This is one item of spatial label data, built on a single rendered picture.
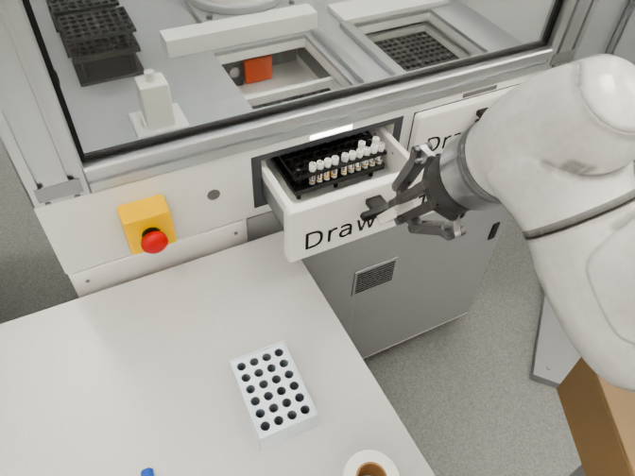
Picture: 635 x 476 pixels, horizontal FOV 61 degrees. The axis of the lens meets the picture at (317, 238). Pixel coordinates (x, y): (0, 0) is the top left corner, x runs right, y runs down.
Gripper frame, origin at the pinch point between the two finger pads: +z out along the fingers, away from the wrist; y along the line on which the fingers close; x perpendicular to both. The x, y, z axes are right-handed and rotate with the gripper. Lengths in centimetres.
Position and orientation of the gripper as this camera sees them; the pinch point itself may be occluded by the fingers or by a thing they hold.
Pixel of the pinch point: (395, 212)
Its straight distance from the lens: 80.5
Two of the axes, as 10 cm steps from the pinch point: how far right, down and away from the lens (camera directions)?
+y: -3.5, -9.4, 0.7
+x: -8.9, 3.1, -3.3
